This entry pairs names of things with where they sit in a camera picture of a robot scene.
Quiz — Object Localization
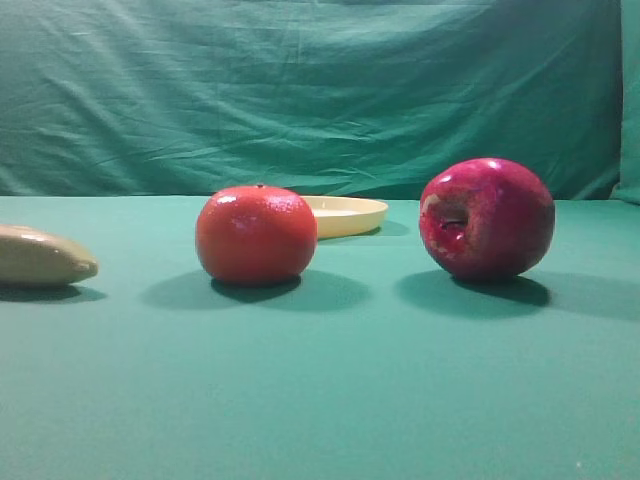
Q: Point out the pale yellow banana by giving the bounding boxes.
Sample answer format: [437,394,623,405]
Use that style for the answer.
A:
[1,224,99,287]

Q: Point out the orange tangerine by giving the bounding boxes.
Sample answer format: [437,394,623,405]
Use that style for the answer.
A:
[195,184,317,286]

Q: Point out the yellow plate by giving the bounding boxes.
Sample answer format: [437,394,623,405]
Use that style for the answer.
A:
[302,195,389,239]

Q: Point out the green table cloth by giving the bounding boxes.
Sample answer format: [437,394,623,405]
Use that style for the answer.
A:
[1,197,639,479]

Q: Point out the red apple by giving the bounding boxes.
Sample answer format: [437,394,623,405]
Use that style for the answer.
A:
[419,158,555,282]

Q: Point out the green backdrop cloth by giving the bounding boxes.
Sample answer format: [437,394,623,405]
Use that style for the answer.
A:
[1,1,639,202]

